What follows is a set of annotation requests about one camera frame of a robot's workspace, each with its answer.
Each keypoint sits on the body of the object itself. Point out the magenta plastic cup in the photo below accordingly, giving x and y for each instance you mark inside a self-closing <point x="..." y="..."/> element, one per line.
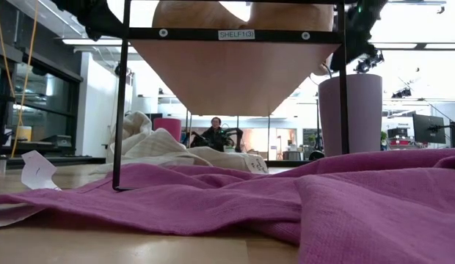
<point x="168" y="128"/>

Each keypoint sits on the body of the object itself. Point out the lavender plastic cup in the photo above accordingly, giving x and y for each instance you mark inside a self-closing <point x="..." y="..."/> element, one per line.
<point x="363" y="113"/>

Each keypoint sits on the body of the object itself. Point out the background black robot arm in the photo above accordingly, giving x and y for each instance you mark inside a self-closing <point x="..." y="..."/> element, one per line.
<point x="198" y="141"/>

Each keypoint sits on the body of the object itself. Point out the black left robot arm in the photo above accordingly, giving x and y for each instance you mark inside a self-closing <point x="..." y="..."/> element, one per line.
<point x="91" y="14"/>

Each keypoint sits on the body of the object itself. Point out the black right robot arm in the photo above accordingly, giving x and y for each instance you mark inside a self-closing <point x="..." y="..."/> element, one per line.
<point x="361" y="29"/>

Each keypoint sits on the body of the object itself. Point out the person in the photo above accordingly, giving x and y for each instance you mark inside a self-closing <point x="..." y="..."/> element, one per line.
<point x="214" y="133"/>

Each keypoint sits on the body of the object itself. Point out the purple cloth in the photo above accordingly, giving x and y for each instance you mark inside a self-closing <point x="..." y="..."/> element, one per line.
<point x="249" y="205"/>

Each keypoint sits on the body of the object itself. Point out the white cloth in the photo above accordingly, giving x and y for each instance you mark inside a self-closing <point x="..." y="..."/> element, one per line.
<point x="150" y="146"/>

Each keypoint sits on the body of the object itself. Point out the black ceiling spotlight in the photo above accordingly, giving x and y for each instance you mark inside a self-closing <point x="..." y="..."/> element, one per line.
<point x="368" y="65"/>
<point x="401" y="92"/>

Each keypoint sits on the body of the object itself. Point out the green potted plant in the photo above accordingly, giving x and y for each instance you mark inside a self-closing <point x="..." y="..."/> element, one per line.
<point x="384" y="137"/>

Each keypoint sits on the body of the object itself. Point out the ceiling light strip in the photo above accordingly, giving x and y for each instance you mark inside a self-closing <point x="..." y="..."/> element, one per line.
<point x="91" y="42"/>

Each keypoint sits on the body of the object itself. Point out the black desktop device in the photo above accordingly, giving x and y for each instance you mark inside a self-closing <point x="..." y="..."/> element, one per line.
<point x="57" y="141"/>

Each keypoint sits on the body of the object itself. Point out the red box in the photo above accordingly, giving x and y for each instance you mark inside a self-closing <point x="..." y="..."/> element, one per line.
<point x="400" y="142"/>

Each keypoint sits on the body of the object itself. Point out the yellow white container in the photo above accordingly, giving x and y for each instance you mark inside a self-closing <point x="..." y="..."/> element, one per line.
<point x="24" y="132"/>

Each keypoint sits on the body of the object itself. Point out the silver can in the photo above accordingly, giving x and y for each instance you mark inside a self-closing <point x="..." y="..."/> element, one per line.
<point x="2" y="164"/>

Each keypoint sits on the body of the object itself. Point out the black table frame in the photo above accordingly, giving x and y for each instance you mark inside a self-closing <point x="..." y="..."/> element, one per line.
<point x="47" y="160"/>

